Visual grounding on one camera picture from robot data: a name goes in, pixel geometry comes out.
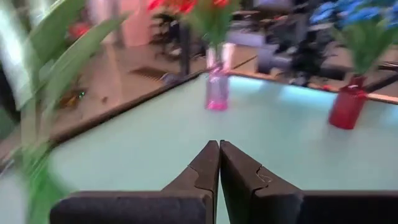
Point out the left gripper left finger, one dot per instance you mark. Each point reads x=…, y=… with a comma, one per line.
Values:
x=140, y=208

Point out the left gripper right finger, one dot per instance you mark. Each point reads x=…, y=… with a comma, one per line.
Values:
x=295, y=208

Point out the green glass vase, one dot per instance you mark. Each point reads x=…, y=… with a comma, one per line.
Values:
x=43, y=193

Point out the red ribbed glass vase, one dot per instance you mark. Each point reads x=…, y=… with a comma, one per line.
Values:
x=346, y=109

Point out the small blue flower bunch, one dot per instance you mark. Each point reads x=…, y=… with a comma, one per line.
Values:
x=323, y=14

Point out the large blue flower bunch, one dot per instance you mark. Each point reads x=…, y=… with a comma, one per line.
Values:
x=357, y=14

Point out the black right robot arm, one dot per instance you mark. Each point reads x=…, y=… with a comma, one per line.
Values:
x=308, y=56

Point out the pink ribbed glass vase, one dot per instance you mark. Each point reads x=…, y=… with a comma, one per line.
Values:
x=216, y=93

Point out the black floor mat striped edge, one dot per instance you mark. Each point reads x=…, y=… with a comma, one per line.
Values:
x=149, y=73

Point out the black standing desk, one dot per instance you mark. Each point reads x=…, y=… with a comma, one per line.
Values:
x=164, y=31

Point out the pink cloth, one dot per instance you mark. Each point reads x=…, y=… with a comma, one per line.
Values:
x=136, y=28

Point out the orange cloth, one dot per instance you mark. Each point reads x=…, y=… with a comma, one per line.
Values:
x=79, y=31

